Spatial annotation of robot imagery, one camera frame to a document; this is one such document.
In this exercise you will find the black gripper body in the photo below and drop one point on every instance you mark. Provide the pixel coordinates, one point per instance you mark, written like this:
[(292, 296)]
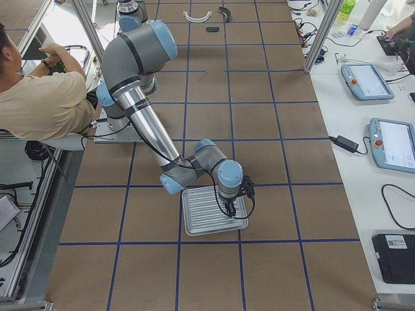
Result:
[(228, 201)]

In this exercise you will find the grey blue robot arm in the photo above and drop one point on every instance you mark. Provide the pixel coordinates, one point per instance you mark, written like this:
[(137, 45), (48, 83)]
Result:
[(143, 51)]

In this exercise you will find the ribbed metal tray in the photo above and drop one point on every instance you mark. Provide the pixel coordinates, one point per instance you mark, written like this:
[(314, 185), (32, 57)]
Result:
[(203, 215)]

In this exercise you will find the black power adapter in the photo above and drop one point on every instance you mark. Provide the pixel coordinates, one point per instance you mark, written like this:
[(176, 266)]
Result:
[(344, 143)]

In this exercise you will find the black box with label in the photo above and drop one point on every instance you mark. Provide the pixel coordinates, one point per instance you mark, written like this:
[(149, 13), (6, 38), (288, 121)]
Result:
[(395, 257)]

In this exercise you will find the lower blue teach pendant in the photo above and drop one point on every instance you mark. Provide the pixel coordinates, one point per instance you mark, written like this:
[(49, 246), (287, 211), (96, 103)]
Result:
[(392, 144)]

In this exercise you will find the blue teach pendant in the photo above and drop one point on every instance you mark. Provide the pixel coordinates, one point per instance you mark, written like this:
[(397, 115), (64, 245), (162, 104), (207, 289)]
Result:
[(392, 144), (366, 82)]

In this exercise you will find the black brake pad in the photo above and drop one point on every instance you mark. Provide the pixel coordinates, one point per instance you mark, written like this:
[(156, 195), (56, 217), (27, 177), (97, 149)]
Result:
[(212, 29)]

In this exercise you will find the upper blue teach pendant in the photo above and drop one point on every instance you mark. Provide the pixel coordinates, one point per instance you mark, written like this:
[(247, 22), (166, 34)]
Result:
[(366, 82)]

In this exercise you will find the olive metal brake shoe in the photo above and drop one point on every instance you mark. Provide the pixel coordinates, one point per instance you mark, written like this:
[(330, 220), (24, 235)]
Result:
[(225, 12)]

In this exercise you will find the person in beige shirt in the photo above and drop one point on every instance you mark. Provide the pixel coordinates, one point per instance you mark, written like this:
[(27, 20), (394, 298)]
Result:
[(48, 103)]

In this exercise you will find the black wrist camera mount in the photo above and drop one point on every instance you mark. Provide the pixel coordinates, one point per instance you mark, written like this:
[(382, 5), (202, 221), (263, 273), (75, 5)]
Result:
[(247, 187)]

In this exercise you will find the aluminium frame post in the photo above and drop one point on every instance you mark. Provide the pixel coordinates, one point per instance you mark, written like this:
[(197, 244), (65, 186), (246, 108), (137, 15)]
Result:
[(325, 26)]

